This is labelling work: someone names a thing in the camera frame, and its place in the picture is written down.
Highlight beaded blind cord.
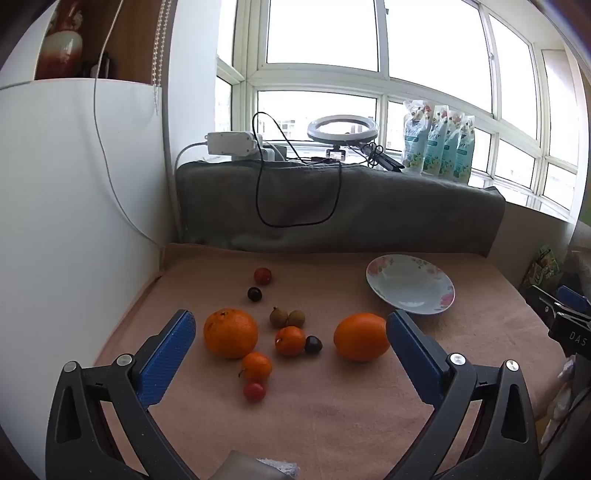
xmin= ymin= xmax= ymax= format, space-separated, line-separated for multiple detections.
xmin=150 ymin=0 xmax=168 ymax=116

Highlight black cable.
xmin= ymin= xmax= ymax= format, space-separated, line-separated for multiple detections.
xmin=252 ymin=112 xmax=345 ymax=228

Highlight green printed packet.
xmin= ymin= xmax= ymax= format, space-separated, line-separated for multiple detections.
xmin=533 ymin=246 xmax=563 ymax=288

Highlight white ring light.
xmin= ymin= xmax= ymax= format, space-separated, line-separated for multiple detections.
xmin=307 ymin=114 xmax=380 ymax=147

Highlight white plastic bag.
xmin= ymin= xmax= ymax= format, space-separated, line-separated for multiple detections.
xmin=542 ymin=354 xmax=580 ymax=446

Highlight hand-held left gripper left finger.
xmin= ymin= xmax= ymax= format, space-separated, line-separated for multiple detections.
xmin=45 ymin=309 xmax=199 ymax=480

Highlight red and white vase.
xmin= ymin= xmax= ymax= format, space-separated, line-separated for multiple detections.
xmin=36 ymin=0 xmax=85 ymax=80

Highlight white plug adapters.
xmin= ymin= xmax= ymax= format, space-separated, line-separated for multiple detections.
xmin=255 ymin=134 xmax=290 ymax=163

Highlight thin white cable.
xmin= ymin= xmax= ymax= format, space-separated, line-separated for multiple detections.
xmin=92 ymin=0 xmax=162 ymax=247

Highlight white power strip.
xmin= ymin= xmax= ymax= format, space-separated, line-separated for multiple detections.
xmin=205 ymin=130 xmax=259 ymax=158

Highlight small tangerine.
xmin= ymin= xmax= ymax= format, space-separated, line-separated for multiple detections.
xmin=275 ymin=326 xmax=307 ymax=357
xmin=238 ymin=352 xmax=273 ymax=383

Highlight white cabinet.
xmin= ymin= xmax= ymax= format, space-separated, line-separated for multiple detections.
xmin=0 ymin=0 xmax=185 ymax=467

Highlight white power strip cable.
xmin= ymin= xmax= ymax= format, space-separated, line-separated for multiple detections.
xmin=173 ymin=140 xmax=211 ymax=243

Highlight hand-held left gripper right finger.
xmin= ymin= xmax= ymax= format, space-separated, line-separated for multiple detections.
xmin=386 ymin=309 xmax=542 ymax=480

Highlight black folded tripod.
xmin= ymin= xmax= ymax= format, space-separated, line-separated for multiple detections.
xmin=362 ymin=142 xmax=405 ymax=173

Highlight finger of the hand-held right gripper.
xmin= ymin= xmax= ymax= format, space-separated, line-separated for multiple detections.
xmin=525 ymin=284 xmax=591 ymax=324

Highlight large orange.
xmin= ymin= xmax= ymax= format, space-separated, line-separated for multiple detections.
xmin=333 ymin=312 xmax=392 ymax=362
xmin=203 ymin=308 xmax=259 ymax=360

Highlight white floral plate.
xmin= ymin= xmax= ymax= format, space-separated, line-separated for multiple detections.
xmin=366 ymin=254 xmax=456 ymax=315

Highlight grey blanket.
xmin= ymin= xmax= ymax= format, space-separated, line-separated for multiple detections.
xmin=174 ymin=158 xmax=507 ymax=258

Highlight white window frame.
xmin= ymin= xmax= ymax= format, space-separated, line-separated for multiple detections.
xmin=216 ymin=0 xmax=588 ymax=222

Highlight grey cloth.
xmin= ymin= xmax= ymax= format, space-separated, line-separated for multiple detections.
xmin=221 ymin=450 xmax=301 ymax=480

